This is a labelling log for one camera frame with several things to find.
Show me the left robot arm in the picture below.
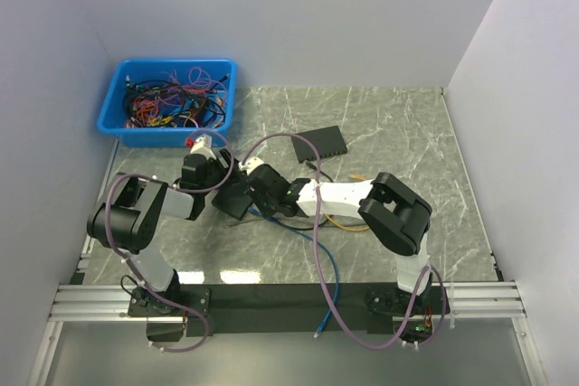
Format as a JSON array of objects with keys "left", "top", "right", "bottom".
[{"left": 87, "top": 147, "right": 235, "bottom": 316}]

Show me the aluminium rail frame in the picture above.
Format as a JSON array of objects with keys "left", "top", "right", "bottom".
[{"left": 49, "top": 87, "right": 544, "bottom": 386}]

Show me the orange ethernet cable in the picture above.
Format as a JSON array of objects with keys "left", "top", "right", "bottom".
[{"left": 325, "top": 174, "right": 372, "bottom": 232}]

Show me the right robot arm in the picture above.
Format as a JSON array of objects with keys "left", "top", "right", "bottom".
[{"left": 243, "top": 164, "right": 432, "bottom": 314}]

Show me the black ethernet cable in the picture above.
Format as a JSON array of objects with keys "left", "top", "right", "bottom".
[{"left": 266, "top": 160, "right": 336, "bottom": 230}]

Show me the blue ethernet cable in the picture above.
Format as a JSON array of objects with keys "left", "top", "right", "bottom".
[{"left": 247, "top": 206, "right": 340, "bottom": 338}]

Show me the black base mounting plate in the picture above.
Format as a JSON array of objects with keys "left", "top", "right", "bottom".
[{"left": 128, "top": 282, "right": 451, "bottom": 337}]

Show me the blue plastic bin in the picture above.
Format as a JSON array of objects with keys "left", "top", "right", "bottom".
[{"left": 98, "top": 58, "right": 237, "bottom": 147}]

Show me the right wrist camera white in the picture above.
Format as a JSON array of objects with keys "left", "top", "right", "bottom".
[{"left": 238, "top": 157, "right": 264, "bottom": 174}]

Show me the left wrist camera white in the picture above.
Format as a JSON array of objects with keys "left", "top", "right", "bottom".
[{"left": 185, "top": 134, "right": 217, "bottom": 159}]

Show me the tangled coloured cables bundle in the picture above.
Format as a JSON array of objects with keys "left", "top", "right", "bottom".
[{"left": 121, "top": 66, "right": 231, "bottom": 130}]

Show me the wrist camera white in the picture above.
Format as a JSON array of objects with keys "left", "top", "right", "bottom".
[
  {"left": 238, "top": 157, "right": 264, "bottom": 174},
  {"left": 185, "top": 134, "right": 217, "bottom": 159}
]

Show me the black network switch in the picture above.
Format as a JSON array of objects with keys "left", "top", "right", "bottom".
[
  {"left": 291, "top": 126, "right": 347, "bottom": 164},
  {"left": 212, "top": 170, "right": 252, "bottom": 221}
]

